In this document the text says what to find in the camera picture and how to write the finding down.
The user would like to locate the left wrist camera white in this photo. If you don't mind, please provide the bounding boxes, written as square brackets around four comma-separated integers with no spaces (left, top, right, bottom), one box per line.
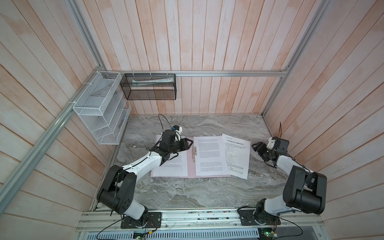
[171,125,183,141]

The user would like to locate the right aluminium frame post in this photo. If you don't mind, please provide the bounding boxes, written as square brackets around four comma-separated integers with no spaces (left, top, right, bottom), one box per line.
[261,1,334,119]

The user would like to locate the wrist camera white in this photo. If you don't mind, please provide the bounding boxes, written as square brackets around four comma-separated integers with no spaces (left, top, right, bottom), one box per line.
[267,137,276,150]
[171,125,183,141]

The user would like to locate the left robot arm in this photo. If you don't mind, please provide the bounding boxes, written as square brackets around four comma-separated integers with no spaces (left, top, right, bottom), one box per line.
[97,126,194,226]

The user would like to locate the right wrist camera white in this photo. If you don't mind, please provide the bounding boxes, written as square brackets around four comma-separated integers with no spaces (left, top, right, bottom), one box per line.
[267,137,276,150]

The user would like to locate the papers in black basket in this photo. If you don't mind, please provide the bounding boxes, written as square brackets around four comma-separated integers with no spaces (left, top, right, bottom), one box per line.
[132,77,175,87]

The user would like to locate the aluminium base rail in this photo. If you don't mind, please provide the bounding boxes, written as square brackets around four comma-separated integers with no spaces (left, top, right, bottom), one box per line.
[76,208,325,232]

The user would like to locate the horizontal aluminium frame bar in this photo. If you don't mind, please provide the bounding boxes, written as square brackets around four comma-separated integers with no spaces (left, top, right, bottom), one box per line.
[105,70,288,77]

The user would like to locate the black mesh basket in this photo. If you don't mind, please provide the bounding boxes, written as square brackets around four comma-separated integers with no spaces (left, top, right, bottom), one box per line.
[120,74,177,101]

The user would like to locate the left aluminium frame bar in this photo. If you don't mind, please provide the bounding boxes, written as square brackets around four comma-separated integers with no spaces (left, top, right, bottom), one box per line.
[1,66,105,215]

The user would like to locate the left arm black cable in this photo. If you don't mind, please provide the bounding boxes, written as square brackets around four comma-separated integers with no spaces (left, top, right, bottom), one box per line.
[157,113,173,139]

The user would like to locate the printed paper sheet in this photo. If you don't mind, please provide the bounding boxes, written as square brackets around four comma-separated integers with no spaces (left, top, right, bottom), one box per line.
[222,134,251,180]
[151,151,188,178]
[194,136,230,177]

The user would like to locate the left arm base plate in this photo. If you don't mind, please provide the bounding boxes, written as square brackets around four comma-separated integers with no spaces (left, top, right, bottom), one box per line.
[121,212,162,229]

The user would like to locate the pink folder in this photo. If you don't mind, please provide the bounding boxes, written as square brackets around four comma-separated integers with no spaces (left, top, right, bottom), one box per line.
[187,137,218,179]

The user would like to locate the left rear aluminium post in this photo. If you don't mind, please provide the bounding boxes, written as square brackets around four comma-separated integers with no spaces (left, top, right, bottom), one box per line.
[67,0,105,71]

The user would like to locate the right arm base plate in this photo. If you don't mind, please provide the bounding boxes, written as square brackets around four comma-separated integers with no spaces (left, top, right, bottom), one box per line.
[237,209,281,226]

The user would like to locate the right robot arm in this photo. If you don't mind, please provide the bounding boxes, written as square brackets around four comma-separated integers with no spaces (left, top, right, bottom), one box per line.
[252,137,328,222]

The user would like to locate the right base black cable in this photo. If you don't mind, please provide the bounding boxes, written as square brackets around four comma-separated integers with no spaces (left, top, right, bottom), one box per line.
[269,215,304,239]

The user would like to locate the silver folder clip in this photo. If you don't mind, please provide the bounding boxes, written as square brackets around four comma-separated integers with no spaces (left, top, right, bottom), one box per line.
[192,146,198,163]

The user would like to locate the white wire mesh rack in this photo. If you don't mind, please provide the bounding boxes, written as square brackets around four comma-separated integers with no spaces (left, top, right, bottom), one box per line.
[73,71,132,145]

